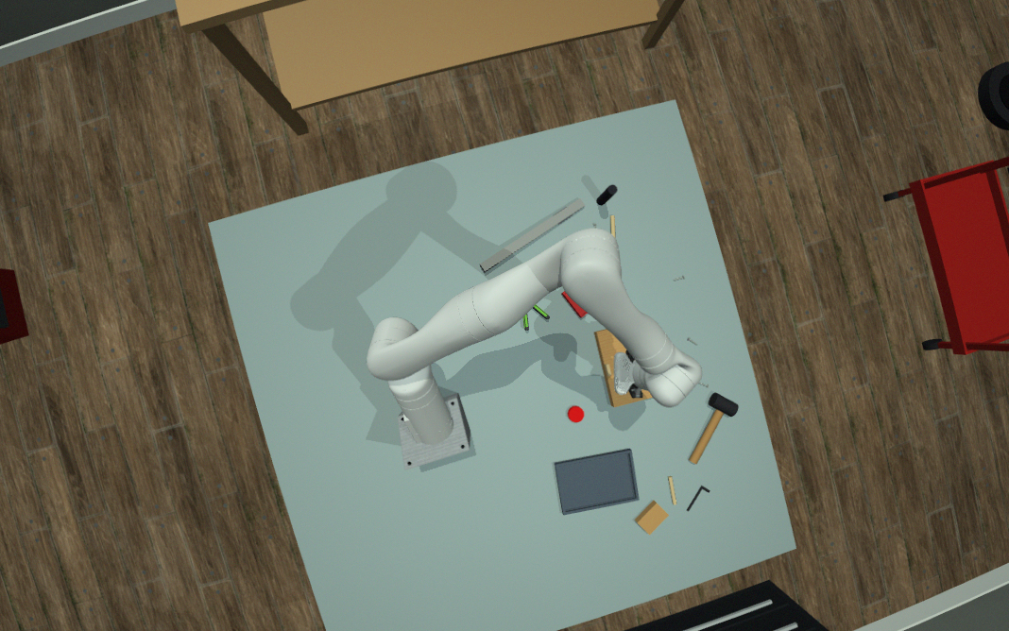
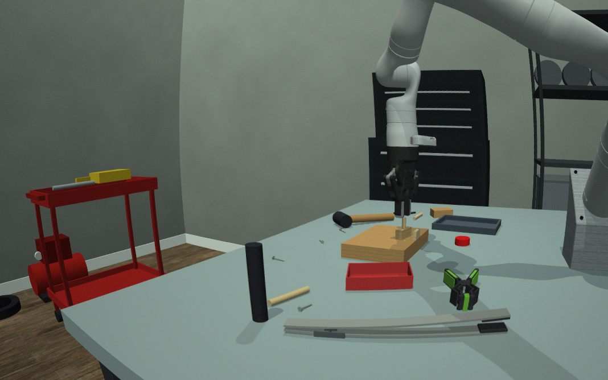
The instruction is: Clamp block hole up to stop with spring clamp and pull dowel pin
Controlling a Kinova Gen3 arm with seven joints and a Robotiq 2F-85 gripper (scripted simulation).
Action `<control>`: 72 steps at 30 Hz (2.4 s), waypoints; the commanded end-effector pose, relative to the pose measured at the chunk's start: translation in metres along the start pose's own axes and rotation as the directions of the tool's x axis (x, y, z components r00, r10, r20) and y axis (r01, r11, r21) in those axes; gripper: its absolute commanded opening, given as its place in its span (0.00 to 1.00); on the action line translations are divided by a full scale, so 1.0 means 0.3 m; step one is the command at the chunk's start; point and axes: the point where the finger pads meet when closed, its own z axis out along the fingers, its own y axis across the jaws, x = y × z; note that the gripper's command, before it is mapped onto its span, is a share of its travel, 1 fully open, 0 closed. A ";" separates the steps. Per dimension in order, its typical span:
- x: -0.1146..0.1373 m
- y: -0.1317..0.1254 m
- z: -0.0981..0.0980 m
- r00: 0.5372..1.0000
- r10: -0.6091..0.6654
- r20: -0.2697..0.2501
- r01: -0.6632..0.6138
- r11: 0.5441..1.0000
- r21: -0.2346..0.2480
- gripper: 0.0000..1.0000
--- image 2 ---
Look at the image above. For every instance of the red open tray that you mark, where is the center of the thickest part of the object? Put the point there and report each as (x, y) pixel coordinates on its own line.
(391, 276)

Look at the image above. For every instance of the light brown wooden board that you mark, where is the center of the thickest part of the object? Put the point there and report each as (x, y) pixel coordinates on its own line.
(378, 244)

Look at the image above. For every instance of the black mallet with wooden handle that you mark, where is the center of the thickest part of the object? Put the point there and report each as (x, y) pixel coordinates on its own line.
(346, 221)

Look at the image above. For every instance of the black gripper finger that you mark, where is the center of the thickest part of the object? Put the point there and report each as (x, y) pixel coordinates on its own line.
(411, 190)
(391, 185)

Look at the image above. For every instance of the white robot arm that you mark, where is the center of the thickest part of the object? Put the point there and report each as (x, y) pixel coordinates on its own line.
(544, 26)

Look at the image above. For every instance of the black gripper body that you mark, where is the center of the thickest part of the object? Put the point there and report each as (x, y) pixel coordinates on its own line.
(402, 158)

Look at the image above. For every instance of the black cylinder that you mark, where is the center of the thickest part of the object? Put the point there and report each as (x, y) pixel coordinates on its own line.
(256, 280)

